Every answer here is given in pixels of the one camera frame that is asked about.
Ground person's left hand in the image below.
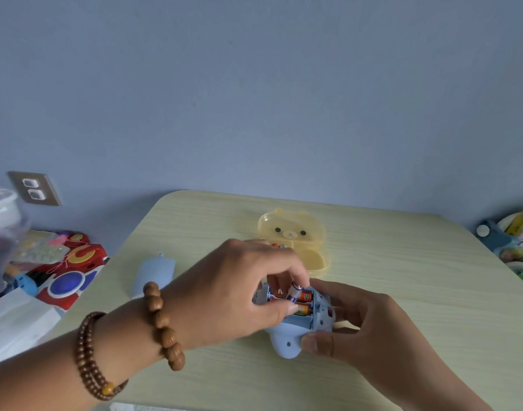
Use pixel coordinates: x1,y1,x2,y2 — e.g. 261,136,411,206
162,238,311,352

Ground person's right hand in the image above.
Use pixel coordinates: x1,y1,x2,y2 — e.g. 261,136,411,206
300,277,450,406

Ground blue battery cover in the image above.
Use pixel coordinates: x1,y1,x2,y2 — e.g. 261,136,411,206
131,252,177,300

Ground light blue animal toy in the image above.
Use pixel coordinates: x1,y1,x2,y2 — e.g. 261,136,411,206
252,283,337,360

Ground yellow bear storage box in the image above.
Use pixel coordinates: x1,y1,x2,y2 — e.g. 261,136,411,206
257,208,332,279

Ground person's right forearm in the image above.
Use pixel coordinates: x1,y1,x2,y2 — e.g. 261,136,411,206
398,365,493,411

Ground person's left forearm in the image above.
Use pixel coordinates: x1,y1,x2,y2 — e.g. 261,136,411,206
0,297,173,411

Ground red blue round toy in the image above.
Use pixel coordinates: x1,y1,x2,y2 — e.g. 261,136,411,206
35,233,109,311

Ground white tissue pack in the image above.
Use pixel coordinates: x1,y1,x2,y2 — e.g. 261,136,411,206
0,288,62,368

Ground large-bead wooden bracelet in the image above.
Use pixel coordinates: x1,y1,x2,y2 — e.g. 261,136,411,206
142,281,186,372

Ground small-bead wooden bracelet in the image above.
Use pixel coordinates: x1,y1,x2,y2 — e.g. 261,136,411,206
74,311,130,402

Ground grey wall outlet white covers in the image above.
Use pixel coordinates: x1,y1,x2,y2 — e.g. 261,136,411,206
7,171,62,207

